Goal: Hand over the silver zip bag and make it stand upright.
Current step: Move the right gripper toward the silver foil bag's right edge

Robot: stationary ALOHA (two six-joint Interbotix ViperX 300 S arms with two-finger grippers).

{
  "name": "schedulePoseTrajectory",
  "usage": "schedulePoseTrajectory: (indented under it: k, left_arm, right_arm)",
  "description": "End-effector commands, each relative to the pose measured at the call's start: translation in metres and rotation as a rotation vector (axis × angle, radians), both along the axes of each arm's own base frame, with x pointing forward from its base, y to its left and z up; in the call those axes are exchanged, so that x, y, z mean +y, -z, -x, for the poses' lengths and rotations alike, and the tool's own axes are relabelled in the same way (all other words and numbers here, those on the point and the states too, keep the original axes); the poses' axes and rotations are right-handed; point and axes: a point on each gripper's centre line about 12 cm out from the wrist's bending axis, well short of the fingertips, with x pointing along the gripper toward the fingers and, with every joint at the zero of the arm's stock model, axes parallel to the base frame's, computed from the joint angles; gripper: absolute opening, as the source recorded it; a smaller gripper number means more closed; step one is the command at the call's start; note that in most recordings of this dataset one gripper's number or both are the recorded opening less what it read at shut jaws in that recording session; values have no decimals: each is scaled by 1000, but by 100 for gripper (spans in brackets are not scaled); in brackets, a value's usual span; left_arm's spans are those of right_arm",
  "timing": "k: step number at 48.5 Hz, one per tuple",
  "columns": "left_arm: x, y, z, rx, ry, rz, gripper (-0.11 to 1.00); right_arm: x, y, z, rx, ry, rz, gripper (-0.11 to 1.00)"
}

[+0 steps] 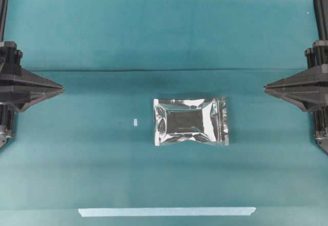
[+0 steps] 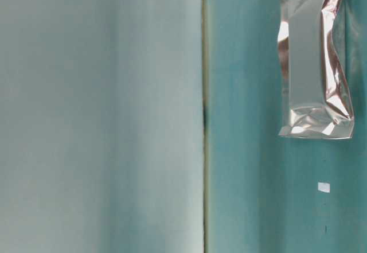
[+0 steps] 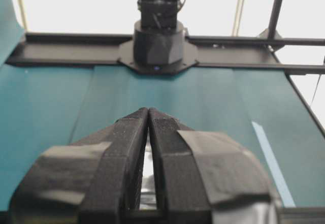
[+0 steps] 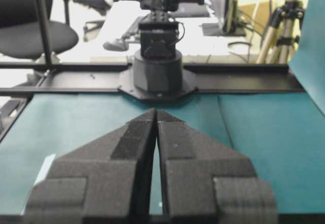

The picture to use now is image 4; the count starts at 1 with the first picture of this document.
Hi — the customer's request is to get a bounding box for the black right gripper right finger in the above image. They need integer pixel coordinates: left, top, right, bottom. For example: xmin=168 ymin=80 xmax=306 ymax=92
xmin=157 ymin=110 xmax=278 ymax=223

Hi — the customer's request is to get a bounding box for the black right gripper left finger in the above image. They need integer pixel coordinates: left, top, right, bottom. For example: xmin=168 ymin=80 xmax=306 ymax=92
xmin=24 ymin=109 xmax=155 ymax=223

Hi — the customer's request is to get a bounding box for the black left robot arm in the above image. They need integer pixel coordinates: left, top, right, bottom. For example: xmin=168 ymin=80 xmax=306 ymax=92
xmin=118 ymin=0 xmax=204 ymax=101

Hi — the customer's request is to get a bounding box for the teal backdrop sheet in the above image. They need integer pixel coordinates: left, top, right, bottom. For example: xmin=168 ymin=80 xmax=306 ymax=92
xmin=289 ymin=0 xmax=324 ymax=113

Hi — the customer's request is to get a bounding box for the black office chair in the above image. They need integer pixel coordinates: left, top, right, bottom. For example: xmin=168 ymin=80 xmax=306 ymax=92
xmin=1 ymin=0 xmax=79 ymax=59

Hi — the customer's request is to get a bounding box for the black table frame rail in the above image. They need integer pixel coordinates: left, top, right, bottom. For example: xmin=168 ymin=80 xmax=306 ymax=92
xmin=1 ymin=62 xmax=304 ymax=101

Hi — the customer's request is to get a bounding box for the metal camera tripod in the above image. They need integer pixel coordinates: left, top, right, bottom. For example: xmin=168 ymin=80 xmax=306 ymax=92
xmin=256 ymin=0 xmax=305 ymax=64

